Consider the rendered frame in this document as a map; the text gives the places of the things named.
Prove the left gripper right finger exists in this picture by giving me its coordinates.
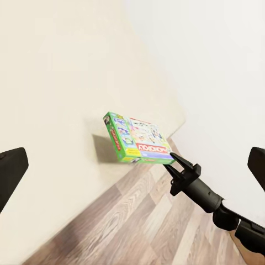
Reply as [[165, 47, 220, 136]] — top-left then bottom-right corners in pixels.
[[247, 147, 265, 191]]

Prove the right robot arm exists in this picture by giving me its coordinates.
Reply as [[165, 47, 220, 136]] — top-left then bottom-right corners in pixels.
[[164, 152, 265, 256]]

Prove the board game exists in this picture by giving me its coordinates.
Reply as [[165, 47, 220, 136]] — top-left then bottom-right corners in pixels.
[[103, 112, 176, 165]]

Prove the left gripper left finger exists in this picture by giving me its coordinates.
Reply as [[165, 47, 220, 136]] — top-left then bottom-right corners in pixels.
[[0, 147, 29, 213]]

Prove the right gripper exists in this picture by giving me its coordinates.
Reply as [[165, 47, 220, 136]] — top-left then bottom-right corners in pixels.
[[164, 152, 211, 204]]

